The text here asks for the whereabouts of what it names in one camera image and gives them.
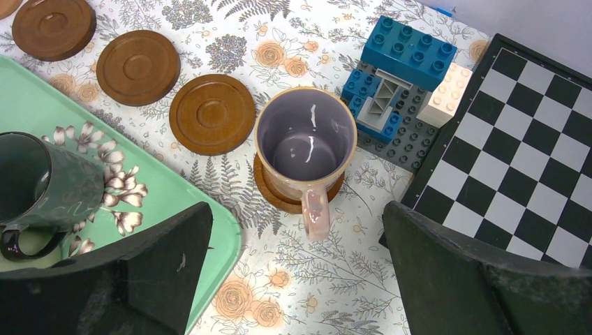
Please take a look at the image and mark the green floral tray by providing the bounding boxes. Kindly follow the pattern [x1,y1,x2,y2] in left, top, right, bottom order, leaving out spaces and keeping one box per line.
[1,57,242,334]

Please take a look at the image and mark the light brown wooden coaster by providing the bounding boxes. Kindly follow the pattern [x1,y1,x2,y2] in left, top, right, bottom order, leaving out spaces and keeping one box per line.
[0,0,22,20]

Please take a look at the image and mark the grey toy brick piece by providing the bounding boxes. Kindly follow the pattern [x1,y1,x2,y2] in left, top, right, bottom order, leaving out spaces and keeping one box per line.
[356,68,413,133]

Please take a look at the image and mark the dark green mug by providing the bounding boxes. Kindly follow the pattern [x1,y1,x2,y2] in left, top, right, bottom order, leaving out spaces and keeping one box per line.
[1,131,105,262]

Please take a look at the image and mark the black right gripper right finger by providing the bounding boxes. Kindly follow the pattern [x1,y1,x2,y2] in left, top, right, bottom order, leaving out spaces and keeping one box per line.
[383,201,591,334]

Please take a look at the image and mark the pale green mug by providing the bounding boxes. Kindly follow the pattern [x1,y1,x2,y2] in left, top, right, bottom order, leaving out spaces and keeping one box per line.
[0,228,62,272]

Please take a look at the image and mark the blue toy brick block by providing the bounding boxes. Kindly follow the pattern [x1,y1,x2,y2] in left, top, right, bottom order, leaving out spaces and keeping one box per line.
[361,15,457,91]

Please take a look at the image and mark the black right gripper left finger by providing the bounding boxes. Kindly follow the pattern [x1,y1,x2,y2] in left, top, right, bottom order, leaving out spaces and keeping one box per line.
[1,202,213,334]

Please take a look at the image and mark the pink iridescent mug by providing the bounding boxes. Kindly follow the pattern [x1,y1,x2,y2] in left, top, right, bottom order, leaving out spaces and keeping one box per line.
[255,87,357,241]

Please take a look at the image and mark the grey toy brick baseplate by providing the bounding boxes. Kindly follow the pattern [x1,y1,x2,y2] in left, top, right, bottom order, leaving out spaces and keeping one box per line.
[350,61,439,173]

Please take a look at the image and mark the floral tablecloth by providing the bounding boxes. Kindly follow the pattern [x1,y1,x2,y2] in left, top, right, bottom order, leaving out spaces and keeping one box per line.
[1,1,488,334]

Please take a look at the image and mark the white toy brick block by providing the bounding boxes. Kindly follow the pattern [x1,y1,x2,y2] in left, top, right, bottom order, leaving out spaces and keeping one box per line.
[417,63,473,128]

